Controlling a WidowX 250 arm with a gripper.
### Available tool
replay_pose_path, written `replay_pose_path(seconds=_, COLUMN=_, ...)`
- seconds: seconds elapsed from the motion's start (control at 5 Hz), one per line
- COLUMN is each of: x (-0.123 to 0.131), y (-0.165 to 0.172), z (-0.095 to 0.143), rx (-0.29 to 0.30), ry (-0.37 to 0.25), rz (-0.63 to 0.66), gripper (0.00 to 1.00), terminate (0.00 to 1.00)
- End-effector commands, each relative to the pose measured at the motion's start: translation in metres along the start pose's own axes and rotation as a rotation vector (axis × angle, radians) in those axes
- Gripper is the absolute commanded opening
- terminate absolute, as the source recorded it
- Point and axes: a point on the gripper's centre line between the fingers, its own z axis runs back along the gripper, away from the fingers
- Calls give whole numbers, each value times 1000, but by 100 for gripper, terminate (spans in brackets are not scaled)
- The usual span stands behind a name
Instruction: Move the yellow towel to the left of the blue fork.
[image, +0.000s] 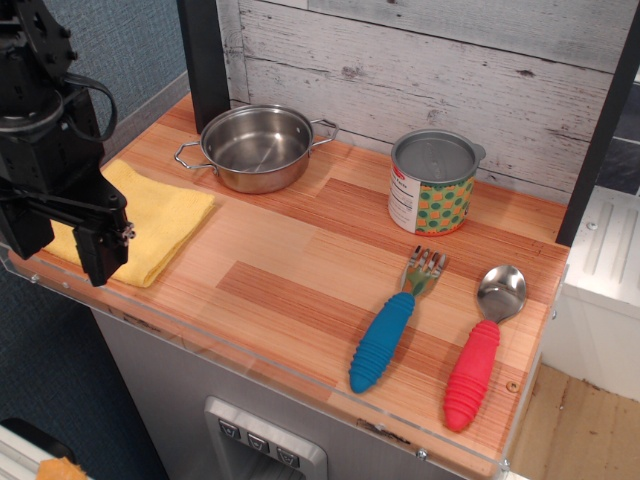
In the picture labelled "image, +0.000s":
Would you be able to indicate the patterned tin can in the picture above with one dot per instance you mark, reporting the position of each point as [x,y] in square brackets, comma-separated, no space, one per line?
[432,180]

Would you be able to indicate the white black device bottom left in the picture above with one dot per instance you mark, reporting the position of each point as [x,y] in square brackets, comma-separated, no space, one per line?
[24,446]

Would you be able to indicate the orange object bottom left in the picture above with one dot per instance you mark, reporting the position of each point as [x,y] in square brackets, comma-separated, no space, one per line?
[60,469]

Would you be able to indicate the white appliance at right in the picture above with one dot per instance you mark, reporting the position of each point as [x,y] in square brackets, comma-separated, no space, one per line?
[593,331]

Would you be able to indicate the red handled spoon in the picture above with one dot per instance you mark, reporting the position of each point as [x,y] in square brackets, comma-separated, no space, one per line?
[501,295]

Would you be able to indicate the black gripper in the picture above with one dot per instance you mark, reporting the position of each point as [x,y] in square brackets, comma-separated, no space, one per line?
[55,175]

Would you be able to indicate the stainless steel pot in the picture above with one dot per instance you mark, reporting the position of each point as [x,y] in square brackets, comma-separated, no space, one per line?
[260,149]

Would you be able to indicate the grey toy kitchen cabinet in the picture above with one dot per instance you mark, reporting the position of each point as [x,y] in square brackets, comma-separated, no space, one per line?
[165,400]

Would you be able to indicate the dark vertical post right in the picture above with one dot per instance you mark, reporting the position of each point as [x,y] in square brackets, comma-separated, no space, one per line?
[611,112]

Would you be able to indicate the dark vertical post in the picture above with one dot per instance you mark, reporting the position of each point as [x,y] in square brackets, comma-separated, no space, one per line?
[611,112]
[204,55]

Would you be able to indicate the dark vertical post left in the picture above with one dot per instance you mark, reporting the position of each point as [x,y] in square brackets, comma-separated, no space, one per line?
[204,55]

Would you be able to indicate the yellow towel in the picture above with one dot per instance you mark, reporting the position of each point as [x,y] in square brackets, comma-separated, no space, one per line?
[164,218]

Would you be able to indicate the clear acrylic edge guard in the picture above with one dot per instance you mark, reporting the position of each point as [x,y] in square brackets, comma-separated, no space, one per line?
[250,350]

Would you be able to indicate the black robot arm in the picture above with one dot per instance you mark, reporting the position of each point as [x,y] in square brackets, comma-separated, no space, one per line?
[38,91]

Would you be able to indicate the blue handled fork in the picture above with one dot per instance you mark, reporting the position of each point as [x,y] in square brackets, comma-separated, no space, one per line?
[380,341]

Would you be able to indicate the silver dispenser button panel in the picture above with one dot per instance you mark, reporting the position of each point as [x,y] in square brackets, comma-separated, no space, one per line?
[249,447]

